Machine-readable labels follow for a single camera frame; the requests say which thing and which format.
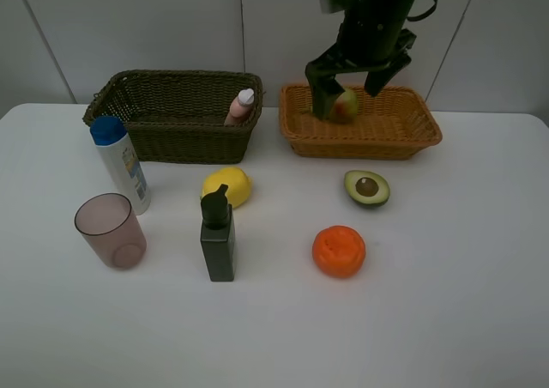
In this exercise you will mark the halved avocado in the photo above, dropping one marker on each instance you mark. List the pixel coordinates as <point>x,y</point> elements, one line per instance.
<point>366,188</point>

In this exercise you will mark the orange wicker basket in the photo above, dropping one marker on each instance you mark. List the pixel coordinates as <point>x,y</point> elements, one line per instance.
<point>395,125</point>

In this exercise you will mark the orange tangerine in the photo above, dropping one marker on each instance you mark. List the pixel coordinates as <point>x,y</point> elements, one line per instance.
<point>339,251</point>

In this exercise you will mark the white bottle blue cap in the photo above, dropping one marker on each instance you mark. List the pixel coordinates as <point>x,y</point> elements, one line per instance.
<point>119,155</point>

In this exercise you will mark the yellow lemon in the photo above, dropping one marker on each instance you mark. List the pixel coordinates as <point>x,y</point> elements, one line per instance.
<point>239,185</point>

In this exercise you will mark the pink bottle white cap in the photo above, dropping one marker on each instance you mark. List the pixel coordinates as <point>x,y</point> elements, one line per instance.
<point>240,107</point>

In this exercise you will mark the black pump bottle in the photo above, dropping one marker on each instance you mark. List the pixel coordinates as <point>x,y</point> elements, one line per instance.
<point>217,235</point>

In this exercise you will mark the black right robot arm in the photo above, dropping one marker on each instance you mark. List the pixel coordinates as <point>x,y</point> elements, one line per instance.
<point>420,10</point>

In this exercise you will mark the green pear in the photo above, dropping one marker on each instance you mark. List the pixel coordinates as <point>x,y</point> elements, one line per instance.
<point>345,108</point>

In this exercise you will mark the translucent pink plastic cup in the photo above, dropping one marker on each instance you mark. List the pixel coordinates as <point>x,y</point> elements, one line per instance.
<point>109,225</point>

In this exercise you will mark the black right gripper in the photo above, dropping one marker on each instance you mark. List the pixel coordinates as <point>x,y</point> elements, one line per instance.
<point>366,39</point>

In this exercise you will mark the dark brown wicker basket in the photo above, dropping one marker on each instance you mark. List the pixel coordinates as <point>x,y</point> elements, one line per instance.
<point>178,116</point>

